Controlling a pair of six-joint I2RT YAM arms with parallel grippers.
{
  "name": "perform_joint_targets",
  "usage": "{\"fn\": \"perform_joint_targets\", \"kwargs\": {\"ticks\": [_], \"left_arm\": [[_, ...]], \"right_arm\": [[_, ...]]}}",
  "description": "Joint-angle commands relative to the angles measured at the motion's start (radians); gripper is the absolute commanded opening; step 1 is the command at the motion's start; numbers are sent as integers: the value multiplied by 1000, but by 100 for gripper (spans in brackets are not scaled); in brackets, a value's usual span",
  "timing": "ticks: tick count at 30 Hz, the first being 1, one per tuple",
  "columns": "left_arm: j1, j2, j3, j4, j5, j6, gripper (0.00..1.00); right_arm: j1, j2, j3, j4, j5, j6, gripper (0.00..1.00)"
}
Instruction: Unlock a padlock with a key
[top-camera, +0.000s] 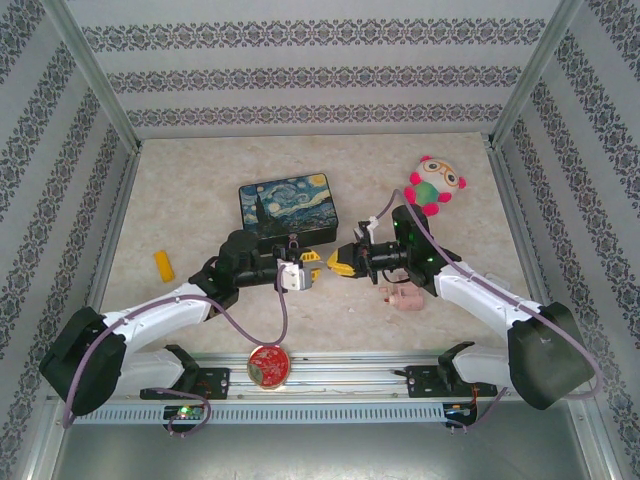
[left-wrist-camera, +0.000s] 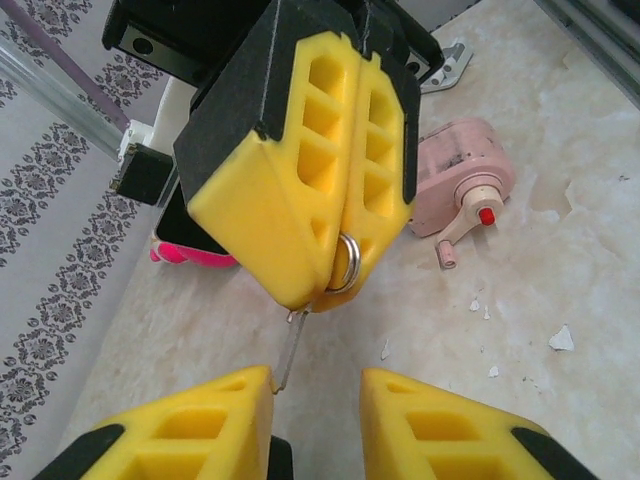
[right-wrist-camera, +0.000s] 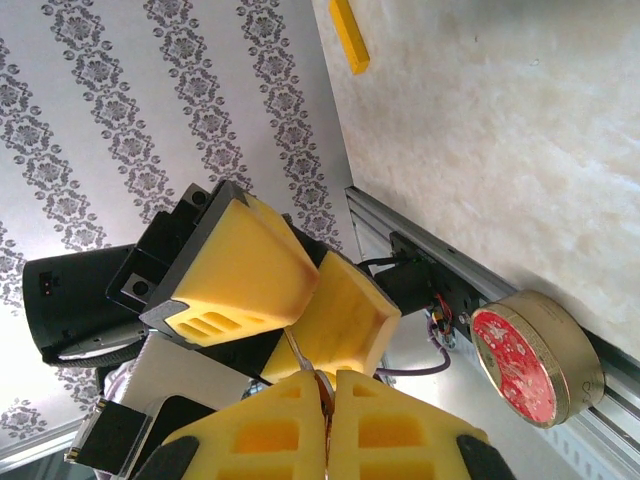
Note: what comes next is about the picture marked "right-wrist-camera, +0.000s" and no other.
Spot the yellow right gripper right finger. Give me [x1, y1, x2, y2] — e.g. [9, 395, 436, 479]
[327, 368, 519, 480]

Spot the aluminium table edge rail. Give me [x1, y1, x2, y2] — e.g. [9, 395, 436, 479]
[343, 184, 640, 454]

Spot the round gold tin red lid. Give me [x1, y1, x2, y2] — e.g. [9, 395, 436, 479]
[469, 289, 608, 430]

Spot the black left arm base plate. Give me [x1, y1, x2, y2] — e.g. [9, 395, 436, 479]
[388, 230, 484, 347]

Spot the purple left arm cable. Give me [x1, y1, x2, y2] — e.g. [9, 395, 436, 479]
[373, 319, 454, 377]

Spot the slotted grey cable duct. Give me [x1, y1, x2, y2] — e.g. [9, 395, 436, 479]
[542, 427, 640, 480]

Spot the yellow wooden block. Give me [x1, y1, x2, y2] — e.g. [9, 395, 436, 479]
[327, 0, 372, 77]

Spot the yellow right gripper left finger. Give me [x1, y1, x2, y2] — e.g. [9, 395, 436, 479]
[130, 370, 332, 480]

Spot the grey metal sheet tray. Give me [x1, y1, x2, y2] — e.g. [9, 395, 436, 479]
[369, 344, 566, 480]

